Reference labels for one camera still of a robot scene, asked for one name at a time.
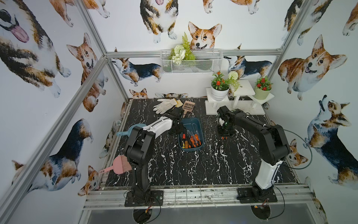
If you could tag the teal storage tray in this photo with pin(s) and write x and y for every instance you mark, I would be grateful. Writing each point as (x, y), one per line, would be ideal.
(187, 141)

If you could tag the blue dustpan scoop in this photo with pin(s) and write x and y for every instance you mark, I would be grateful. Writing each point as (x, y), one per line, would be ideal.
(128, 132)

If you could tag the white stepped plant stand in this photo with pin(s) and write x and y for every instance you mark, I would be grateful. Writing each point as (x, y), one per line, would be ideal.
(243, 100)

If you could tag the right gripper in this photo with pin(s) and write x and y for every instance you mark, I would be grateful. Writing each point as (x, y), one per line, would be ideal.
(221, 133)

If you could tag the large orange handle screwdriver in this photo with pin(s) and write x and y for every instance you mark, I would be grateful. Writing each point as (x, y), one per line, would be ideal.
(197, 135)

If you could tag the white work glove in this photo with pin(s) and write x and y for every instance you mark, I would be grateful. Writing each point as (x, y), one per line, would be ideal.
(164, 106)

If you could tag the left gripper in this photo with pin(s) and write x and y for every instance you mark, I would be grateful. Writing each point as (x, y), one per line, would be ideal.
(175, 129)

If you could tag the yellow sponge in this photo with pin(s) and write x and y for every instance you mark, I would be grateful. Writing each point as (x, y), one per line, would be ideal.
(178, 103)

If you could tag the green pot red flowers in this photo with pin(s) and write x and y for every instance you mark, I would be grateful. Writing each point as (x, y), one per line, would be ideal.
(262, 88)

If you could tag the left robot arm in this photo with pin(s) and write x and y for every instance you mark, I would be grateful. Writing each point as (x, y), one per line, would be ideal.
(139, 151)

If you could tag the brown litter scoop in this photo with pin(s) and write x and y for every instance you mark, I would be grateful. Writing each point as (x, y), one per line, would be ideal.
(187, 107)

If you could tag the white pot red flowers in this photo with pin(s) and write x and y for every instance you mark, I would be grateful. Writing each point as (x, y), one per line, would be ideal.
(219, 87)

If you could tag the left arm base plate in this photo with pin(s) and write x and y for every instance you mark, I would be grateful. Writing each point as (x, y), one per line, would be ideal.
(150, 198)

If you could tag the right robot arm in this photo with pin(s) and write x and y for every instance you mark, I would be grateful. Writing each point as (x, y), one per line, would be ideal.
(273, 146)

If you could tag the green fern white flowers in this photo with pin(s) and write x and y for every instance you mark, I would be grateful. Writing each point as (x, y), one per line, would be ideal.
(182, 52)

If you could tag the white wire wall basket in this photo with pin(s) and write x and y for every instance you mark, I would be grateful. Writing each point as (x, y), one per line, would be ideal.
(206, 61)

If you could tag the pink brush scoop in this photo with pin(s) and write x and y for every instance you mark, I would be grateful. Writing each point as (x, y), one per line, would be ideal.
(120, 165)

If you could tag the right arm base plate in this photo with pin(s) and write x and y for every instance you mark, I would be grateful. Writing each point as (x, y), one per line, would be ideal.
(256, 195)

